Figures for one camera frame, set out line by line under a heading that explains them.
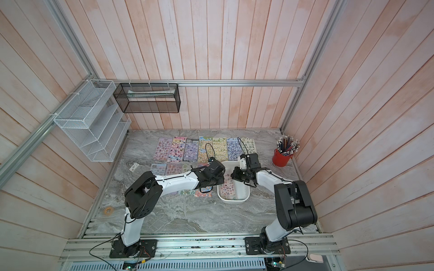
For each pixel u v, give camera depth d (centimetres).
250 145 112
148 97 104
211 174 71
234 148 110
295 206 46
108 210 84
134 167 100
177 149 110
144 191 56
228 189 90
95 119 73
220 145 112
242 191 92
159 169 101
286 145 95
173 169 101
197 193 90
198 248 75
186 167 101
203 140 114
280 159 95
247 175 70
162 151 109
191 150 110
